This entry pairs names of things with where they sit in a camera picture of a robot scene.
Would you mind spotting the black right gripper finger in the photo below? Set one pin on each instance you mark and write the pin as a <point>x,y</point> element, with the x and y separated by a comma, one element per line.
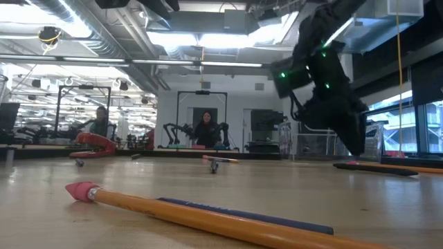
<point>356,138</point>

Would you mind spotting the black pen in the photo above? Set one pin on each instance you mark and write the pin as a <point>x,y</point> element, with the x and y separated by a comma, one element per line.
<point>375,169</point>
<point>136,156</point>

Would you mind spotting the yellow pencil pink eraser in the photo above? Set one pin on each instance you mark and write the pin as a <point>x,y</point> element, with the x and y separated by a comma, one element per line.
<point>207,221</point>
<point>225,159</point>
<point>429,170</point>

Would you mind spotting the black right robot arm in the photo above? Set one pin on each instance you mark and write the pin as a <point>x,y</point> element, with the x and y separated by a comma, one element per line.
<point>332,20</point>

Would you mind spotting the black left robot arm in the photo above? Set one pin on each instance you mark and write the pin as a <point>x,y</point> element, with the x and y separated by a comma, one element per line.
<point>110,3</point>

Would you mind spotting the black background robot arm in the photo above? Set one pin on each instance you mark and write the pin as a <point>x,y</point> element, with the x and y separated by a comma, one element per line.
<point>226,131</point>
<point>180,128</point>

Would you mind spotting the black cabinet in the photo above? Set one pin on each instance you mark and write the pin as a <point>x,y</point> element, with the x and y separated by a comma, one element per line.
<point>263,121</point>

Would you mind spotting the person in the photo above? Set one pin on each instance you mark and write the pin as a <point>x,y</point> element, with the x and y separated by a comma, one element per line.
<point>100,126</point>
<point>207,133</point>

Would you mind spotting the long linear light fixture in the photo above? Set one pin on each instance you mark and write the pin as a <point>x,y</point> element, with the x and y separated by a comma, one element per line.
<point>162,62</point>

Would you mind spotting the red stapler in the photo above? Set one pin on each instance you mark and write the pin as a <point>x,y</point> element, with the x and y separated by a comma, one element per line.
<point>100,141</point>

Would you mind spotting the small dark cylindrical item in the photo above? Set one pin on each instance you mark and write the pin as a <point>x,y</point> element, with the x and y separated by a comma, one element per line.
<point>80,162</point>

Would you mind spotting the black ceiling-mounted device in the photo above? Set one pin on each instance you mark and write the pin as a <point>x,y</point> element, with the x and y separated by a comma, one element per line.
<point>49,34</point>

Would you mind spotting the black monitor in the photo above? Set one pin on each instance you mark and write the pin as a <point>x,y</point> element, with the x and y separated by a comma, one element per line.
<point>8,115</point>

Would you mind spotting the black background station frame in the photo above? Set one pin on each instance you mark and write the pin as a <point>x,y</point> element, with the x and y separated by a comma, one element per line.
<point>202,92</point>
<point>84,86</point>

